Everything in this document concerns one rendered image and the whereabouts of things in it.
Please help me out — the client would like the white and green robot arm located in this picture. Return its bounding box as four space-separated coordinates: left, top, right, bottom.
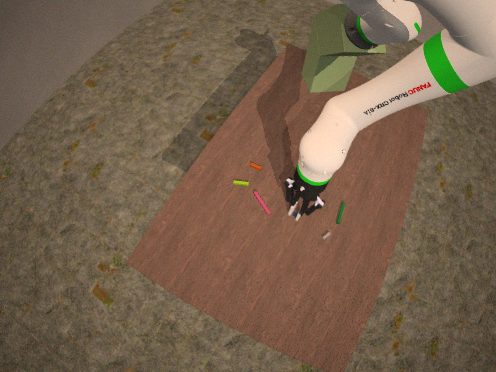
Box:
294 0 496 195

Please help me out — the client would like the pink rod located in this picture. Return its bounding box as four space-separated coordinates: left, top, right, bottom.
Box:
253 191 271 215

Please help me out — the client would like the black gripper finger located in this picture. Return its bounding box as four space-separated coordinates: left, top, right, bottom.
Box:
284 177 300 216
295 197 325 221

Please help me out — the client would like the orange rod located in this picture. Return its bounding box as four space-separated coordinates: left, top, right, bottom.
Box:
250 163 262 171

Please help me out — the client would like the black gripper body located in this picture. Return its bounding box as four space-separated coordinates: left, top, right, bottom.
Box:
292 182 320 201

